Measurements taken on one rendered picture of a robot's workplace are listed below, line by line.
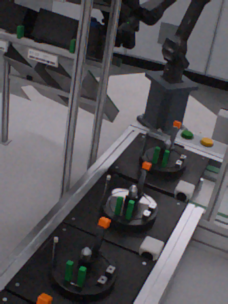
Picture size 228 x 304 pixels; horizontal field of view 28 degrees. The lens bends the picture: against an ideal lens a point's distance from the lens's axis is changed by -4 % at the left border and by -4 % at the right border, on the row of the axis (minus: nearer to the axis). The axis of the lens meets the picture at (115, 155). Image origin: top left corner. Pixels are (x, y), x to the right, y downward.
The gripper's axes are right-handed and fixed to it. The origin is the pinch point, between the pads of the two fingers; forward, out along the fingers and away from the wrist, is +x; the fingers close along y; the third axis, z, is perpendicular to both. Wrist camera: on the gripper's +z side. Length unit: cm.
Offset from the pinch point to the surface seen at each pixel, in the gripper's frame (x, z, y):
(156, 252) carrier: 38, -20, 49
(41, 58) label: 27.0, 8.9, 6.3
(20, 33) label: 27.3, 14.0, -0.1
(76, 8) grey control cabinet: -200, -121, -212
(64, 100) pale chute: 8.9, -20.5, -7.3
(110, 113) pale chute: 3.7, -22.7, 7.0
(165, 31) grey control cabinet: -233, -136, -130
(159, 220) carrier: 28, -24, 42
